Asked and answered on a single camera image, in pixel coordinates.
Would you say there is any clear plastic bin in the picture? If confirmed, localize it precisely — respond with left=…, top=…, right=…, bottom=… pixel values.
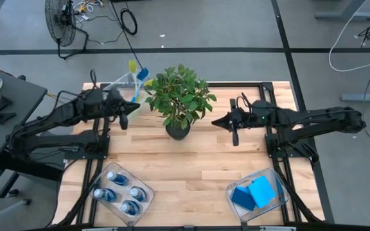
left=88, top=162, right=155, bottom=227
left=102, top=71, right=155, bottom=112

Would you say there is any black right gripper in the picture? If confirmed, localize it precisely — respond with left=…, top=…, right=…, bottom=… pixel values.
left=211, top=98, right=271, bottom=147

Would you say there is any grey side table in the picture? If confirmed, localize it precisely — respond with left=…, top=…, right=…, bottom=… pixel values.
left=0, top=65, right=48, bottom=176

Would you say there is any white and yellow cable clutter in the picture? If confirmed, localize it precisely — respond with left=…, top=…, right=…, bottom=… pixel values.
left=73, top=0, right=106, bottom=22

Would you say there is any light blue sponge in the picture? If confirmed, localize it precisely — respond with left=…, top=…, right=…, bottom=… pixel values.
left=247, top=175, right=278, bottom=209

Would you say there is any grey desk leg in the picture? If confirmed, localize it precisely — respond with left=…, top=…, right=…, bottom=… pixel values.
left=314, top=0, right=370, bottom=22

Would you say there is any black aluminium table frame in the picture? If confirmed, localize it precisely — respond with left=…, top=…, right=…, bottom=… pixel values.
left=55, top=81, right=335, bottom=227

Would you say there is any green plant in black pot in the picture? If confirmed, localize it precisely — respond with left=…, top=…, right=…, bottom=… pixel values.
left=144, top=63, right=218, bottom=141

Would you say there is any clear bin with white liner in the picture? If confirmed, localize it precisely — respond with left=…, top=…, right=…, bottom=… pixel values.
left=225, top=167, right=290, bottom=223

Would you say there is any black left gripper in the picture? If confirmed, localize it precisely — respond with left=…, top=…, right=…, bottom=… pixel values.
left=103, top=96, right=141, bottom=131

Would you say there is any black triangular bracket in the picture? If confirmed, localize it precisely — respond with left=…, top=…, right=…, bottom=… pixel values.
left=0, top=112, right=17, bottom=126
left=0, top=95, right=14, bottom=113

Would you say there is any long black floor cable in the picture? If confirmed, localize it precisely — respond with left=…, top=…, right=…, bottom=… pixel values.
left=109, top=0, right=146, bottom=70

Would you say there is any black floor fan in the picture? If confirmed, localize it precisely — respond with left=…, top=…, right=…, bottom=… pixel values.
left=44, top=0, right=90, bottom=60

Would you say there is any coiled black cable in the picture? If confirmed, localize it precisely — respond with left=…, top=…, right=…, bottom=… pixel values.
left=119, top=8, right=139, bottom=36

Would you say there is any grey chair base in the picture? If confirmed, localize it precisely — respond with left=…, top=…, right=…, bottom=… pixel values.
left=0, top=198, right=32, bottom=229

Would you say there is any dark grey platform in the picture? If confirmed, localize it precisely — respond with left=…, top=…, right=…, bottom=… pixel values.
left=0, top=129, right=76, bottom=199

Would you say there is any white floor cable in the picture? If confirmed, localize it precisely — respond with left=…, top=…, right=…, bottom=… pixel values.
left=328, top=0, right=370, bottom=73

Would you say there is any blue dish soap bottle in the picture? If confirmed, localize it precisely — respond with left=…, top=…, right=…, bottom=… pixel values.
left=119, top=200, right=141, bottom=216
left=129, top=185, right=148, bottom=203
left=92, top=188, right=118, bottom=203
left=107, top=171, right=130, bottom=187

